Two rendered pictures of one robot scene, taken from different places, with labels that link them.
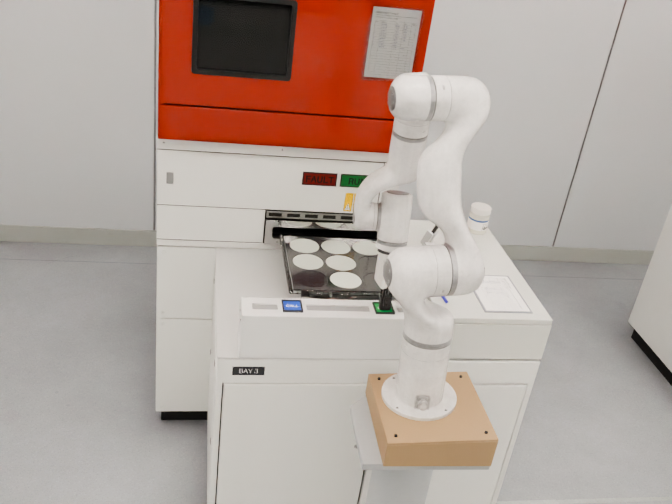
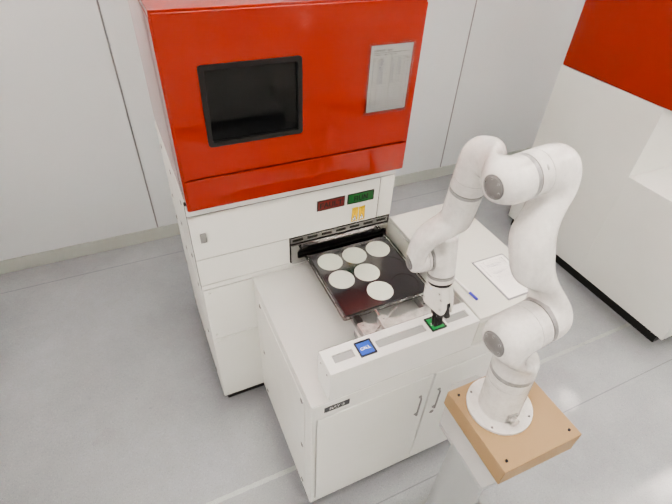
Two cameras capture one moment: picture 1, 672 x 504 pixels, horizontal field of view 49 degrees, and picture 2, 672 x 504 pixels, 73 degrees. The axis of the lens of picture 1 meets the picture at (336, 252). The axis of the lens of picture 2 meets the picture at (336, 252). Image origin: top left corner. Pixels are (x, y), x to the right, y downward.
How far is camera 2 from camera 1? 0.99 m
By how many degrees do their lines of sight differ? 17
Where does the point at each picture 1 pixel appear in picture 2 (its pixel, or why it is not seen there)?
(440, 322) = (535, 365)
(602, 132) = (468, 80)
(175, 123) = (202, 195)
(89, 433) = (177, 428)
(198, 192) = (230, 242)
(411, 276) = (524, 348)
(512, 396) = not seen: hidden behind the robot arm
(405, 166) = (465, 221)
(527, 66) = not seen: hidden behind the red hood
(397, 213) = (450, 254)
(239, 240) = (271, 267)
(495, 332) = not seen: hidden behind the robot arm
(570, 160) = (448, 105)
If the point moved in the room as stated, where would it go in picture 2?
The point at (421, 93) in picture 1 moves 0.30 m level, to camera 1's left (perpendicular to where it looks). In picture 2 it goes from (531, 180) to (385, 193)
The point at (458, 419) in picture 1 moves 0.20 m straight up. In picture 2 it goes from (541, 421) to (567, 382)
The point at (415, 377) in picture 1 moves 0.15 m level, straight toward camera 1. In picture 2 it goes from (509, 405) to (529, 459)
